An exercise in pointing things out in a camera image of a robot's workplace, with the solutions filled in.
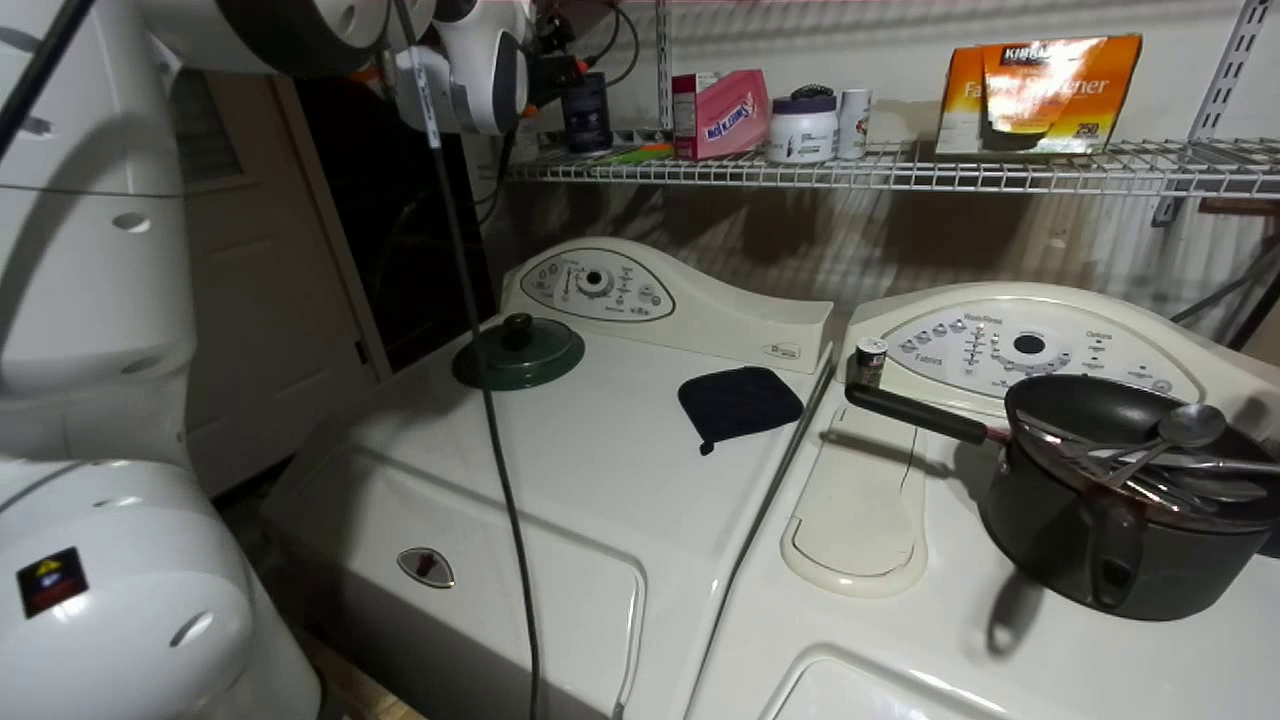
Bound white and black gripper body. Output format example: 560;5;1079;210
385;0;537;136

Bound black salt can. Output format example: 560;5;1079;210
560;73;611;151

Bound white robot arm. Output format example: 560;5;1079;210
133;0;537;136

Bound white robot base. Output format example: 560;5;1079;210
0;458;324;720

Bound white washing machine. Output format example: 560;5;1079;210
262;237;832;720

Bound pink box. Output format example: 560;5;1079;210
692;67;772;160

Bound dark green pot lid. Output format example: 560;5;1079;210
453;311;585;392

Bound white jar black lid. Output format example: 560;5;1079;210
769;87;836;162

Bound white cup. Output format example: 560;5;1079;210
836;87;873;160

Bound black pot holder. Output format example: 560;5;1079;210
677;368;804;451

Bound orange cardboard box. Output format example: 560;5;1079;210
934;37;1144;157

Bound white dryer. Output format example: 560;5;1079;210
692;285;1280;720

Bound metal spoon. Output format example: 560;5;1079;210
1090;402;1228;458

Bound black cable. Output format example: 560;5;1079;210
391;0;546;720

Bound white wire shelf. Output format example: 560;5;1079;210
511;141;1280;201

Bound white shelf bracket rail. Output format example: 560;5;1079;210
1178;0;1273;162

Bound black saucepan with handle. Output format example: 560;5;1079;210
842;347;1280;618

